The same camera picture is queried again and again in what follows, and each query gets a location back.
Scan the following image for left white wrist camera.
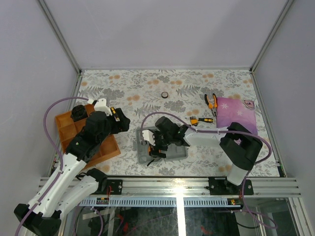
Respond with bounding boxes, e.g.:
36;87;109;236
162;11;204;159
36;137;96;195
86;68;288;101
88;98;112;116

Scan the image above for orange tape measure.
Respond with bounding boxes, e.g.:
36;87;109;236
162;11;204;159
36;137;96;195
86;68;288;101
147;145;166;167

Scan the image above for black rolled belt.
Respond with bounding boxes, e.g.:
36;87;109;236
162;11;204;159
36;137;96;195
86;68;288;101
70;105;88;122

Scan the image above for grey plastic tool case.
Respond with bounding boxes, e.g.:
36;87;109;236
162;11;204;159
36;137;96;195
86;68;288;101
133;127;188;165

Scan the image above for orange wooden divided tray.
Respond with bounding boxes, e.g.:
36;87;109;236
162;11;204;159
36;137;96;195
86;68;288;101
55;104;126;168

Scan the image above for aluminium front rail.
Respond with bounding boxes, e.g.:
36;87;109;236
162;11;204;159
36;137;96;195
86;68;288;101
108;176;302;198

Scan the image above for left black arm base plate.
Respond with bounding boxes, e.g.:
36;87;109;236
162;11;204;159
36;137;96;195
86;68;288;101
105;179;123;196

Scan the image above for yellow black screwdriver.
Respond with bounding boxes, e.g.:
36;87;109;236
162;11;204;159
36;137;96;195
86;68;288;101
110;107;120;122

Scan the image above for orange black pliers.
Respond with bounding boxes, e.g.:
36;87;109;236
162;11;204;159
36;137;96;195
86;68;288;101
204;93;218;118

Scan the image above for screwdriver bit set holder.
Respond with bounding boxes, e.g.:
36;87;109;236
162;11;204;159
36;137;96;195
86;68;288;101
186;116;214;126

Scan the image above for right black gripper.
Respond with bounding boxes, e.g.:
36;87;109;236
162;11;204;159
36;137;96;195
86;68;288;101
150;130;173;159

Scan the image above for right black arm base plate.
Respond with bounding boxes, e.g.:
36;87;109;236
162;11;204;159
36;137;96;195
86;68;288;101
206;177;253;196

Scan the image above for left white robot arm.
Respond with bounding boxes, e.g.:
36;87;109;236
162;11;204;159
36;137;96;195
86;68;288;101
14;108;130;236

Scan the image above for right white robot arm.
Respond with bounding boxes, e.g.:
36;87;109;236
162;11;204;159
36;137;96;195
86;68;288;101
141;116;263;194

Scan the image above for purple folded cloth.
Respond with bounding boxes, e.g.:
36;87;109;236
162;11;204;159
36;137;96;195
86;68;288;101
216;97;258;135

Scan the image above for small black tape roll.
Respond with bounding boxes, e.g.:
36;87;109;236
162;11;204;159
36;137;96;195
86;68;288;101
161;91;169;99

